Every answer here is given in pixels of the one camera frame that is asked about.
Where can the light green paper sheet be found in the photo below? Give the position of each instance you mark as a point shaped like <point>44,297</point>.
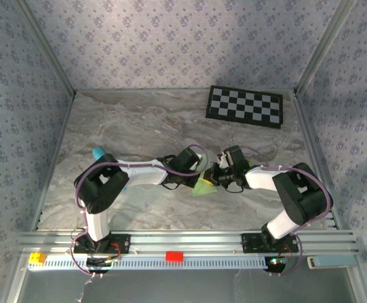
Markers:
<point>202,191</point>

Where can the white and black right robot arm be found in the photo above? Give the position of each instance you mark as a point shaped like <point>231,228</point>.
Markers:
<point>300,195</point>

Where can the black and white checkerboard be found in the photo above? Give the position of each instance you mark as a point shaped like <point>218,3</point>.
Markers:
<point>243,107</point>

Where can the red block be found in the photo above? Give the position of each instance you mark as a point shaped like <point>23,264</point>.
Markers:
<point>174,256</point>

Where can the light blue cylindrical tool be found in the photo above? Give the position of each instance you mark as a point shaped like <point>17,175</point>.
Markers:
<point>98,153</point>

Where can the black controller board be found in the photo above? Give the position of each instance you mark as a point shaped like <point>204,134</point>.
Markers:
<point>99,263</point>
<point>275,263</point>

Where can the light blue flat device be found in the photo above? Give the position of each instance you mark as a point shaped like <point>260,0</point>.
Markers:
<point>335,261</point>

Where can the yellow block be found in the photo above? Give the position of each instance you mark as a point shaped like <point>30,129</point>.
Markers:
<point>36,258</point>

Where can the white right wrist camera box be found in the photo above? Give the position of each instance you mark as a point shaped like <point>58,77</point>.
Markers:
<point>223,160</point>

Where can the aluminium mounting rail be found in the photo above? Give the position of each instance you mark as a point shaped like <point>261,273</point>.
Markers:
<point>186,241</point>

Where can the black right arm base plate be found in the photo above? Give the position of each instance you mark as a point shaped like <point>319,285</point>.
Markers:
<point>249,243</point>

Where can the aluminium table edge rail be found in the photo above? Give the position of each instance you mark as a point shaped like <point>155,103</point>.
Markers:
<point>313,151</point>
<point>56,151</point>

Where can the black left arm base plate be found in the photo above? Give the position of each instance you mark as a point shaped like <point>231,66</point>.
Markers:
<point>124,244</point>

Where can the aluminium frame post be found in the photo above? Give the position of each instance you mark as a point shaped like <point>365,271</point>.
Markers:
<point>325,47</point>
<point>48,50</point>

